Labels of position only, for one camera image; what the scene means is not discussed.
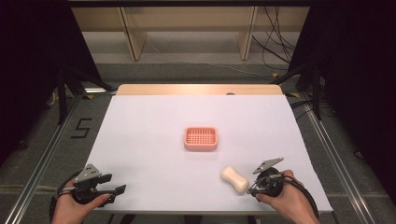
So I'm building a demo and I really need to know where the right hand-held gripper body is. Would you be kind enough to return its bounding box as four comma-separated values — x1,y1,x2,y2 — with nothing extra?
251,157,285,198

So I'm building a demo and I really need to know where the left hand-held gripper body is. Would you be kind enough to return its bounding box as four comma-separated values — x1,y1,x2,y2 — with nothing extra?
72,163,106,205

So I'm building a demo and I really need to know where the cream soap bar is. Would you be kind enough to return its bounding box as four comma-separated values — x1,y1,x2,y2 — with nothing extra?
219,165,250,195

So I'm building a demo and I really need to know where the pink soap dish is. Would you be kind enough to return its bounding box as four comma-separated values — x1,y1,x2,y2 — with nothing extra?
183,125,219,152

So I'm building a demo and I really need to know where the person's right hand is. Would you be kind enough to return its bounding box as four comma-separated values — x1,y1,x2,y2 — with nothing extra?
256,169,321,224

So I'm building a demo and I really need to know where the person's left hand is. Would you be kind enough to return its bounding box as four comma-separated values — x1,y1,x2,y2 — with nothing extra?
50,186,111,224

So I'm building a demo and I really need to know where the white table sheet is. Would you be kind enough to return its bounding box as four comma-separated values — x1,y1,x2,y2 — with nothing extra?
87,94,334,215

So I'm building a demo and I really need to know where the black tripod stand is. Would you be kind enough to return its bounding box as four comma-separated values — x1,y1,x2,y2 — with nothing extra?
274,60,326,121
55,63,117,126

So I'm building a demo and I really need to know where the black curtain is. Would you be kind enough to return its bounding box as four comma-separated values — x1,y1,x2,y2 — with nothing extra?
288,0,396,188
0,0,104,166

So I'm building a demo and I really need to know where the light wooden shelf unit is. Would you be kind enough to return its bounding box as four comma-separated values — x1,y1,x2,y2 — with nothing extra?
70,6,311,63

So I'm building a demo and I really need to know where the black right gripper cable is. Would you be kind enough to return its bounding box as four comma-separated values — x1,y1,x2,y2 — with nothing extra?
270,175,320,220

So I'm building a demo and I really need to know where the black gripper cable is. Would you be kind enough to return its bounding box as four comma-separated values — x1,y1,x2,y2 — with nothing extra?
49,171,80,222
270,175,320,220

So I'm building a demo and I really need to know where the aluminium floor rail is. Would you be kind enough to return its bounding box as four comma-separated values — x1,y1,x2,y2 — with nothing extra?
2,92,82,224
301,92,379,224

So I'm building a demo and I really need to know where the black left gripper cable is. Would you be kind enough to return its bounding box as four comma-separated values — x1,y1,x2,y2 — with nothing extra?
49,171,80,222

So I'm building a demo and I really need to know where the thin white floor cable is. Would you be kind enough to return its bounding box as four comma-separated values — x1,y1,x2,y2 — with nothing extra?
145,38,276,80

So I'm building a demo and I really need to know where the black cable bundle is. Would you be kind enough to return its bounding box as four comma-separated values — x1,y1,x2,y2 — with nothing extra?
251,6,297,64

